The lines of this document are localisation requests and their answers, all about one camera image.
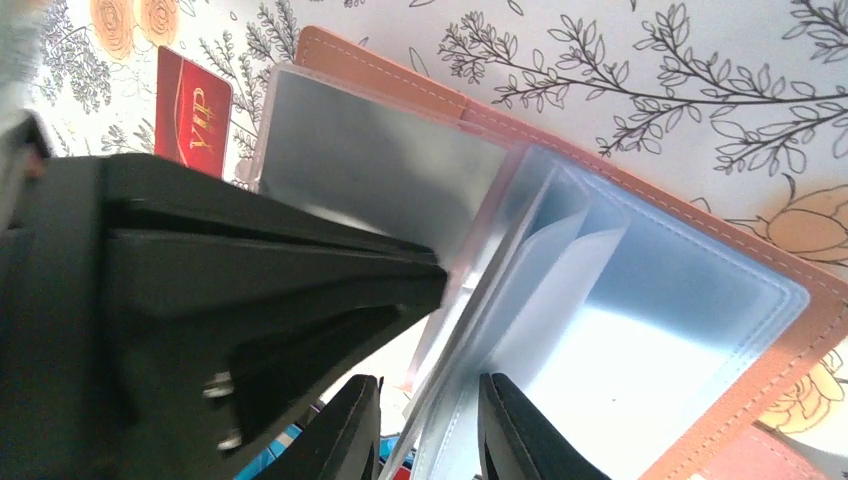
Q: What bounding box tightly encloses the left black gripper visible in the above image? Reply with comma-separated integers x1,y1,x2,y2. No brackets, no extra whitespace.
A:
1,112,133,479

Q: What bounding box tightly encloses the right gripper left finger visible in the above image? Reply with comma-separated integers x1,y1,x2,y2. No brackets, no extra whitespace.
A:
256,375,381,480

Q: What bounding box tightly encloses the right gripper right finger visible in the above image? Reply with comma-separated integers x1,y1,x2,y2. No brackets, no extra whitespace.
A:
478,373,609,480

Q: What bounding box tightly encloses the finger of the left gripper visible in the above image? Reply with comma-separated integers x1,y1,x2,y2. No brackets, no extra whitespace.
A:
103,154,447,479

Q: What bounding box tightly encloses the lone red card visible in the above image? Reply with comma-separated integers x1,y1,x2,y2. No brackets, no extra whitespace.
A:
154,46,232,179

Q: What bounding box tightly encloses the floral patterned table mat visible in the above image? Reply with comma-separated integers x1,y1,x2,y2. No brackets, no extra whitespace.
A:
1,1,847,479

